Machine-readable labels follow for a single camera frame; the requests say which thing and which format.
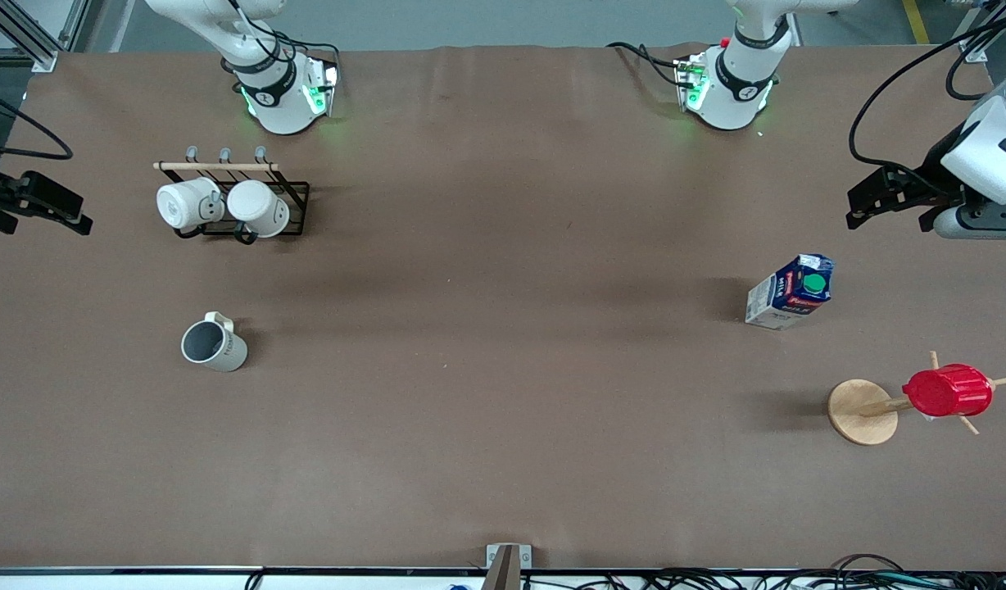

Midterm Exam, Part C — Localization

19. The blue white milk carton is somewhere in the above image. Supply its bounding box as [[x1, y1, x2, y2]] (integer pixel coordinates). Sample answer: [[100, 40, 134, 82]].
[[745, 253, 835, 332]]

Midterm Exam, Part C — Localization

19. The white mug with grey inside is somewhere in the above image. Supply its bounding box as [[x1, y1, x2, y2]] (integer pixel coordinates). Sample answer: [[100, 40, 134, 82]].
[[181, 311, 249, 374]]

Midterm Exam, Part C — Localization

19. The red plastic cup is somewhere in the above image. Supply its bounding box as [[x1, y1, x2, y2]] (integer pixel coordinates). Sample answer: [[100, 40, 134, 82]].
[[902, 364, 995, 419]]

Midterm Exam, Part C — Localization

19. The white hanging mug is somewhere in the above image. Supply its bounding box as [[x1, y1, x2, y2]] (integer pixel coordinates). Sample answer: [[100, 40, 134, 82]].
[[156, 177, 225, 232], [227, 179, 292, 239]]

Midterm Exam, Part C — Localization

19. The wooden mug tree stand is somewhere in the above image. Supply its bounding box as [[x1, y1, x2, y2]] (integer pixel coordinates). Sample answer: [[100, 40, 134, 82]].
[[827, 351, 1006, 447]]

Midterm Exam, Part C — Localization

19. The green lit control box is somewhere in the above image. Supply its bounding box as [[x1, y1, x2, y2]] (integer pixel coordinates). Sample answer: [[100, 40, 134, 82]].
[[301, 59, 339, 118], [673, 52, 709, 112]]

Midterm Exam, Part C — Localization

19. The brown table cover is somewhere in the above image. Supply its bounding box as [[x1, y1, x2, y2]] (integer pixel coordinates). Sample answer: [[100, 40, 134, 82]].
[[0, 44, 1006, 572]]

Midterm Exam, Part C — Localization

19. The black looped cable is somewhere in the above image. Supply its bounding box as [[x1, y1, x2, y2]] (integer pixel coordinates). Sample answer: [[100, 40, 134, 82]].
[[945, 37, 999, 102]]

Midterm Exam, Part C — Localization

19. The black wire mug rack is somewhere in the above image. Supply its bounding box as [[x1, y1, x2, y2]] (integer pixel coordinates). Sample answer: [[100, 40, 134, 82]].
[[153, 146, 311, 246]]

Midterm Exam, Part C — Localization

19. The black base cable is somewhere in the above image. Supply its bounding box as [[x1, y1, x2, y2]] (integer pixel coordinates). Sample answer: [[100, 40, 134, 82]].
[[223, 0, 342, 83], [606, 41, 686, 88]]

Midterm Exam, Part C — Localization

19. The black cable bundle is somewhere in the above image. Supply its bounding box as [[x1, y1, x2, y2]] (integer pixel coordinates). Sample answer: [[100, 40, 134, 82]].
[[634, 554, 1006, 590]]

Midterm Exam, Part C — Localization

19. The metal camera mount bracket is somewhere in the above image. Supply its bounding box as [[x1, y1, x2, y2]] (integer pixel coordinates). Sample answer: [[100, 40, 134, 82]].
[[486, 543, 532, 570]]

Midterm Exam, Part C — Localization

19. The brown mount post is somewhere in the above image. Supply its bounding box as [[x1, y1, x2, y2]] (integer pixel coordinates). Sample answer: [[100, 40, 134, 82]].
[[480, 545, 522, 590]]

